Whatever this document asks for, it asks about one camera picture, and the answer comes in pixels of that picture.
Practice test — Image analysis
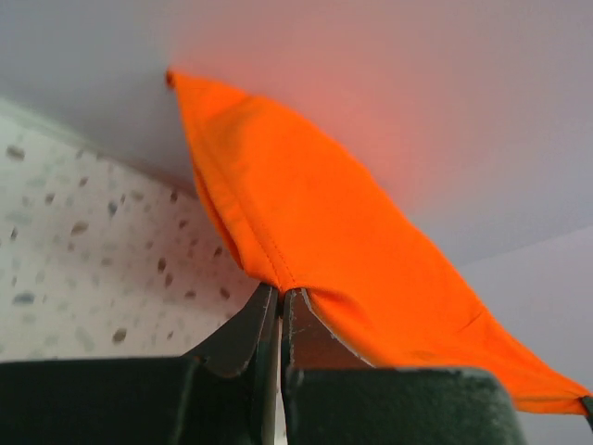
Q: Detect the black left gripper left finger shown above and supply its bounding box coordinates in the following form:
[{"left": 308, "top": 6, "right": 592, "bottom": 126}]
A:
[{"left": 1, "top": 284, "right": 278, "bottom": 444}]

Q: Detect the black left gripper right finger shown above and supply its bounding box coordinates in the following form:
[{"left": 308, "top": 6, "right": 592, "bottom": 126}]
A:
[{"left": 281, "top": 288, "right": 526, "bottom": 445}]

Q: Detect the orange t-shirt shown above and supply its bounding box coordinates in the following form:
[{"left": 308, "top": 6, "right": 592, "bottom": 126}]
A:
[{"left": 166, "top": 70, "right": 589, "bottom": 415}]

